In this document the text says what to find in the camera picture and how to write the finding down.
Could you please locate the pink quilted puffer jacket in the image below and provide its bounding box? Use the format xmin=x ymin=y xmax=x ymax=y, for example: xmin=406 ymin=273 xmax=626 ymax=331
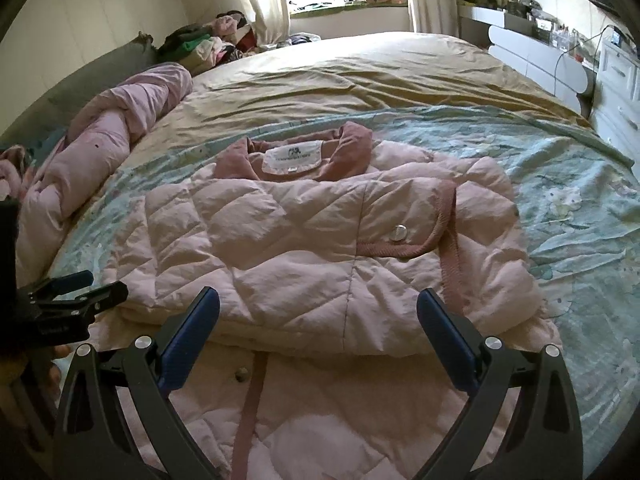
xmin=91 ymin=122 xmax=560 ymax=479

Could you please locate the pile of clothes on bed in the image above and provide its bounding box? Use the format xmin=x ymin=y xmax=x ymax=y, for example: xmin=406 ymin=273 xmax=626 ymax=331
xmin=156 ymin=10 xmax=257 ymax=77

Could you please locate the rolled pink duvet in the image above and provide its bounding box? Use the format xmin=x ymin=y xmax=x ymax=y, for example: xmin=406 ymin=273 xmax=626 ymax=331
xmin=1 ymin=62 xmax=193 ymax=286

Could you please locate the grey headboard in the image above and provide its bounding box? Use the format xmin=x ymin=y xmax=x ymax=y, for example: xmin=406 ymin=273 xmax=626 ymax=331
xmin=1 ymin=32 xmax=156 ymax=153

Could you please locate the green cartoon print blanket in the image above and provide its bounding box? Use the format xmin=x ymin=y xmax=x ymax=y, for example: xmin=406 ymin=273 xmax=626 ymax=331
xmin=46 ymin=104 xmax=640 ymax=476

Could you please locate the white dresser with drawers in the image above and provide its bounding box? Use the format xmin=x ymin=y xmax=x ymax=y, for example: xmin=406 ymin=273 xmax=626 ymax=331
xmin=590 ymin=41 xmax=640 ymax=179

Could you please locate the tan bed sheet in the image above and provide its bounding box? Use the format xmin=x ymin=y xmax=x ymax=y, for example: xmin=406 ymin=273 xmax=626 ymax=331
xmin=125 ymin=32 xmax=588 ymax=167

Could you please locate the white low cabinet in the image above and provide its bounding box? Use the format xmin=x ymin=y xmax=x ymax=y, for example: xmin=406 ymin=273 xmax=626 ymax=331
xmin=458 ymin=3 xmax=596 ymax=118

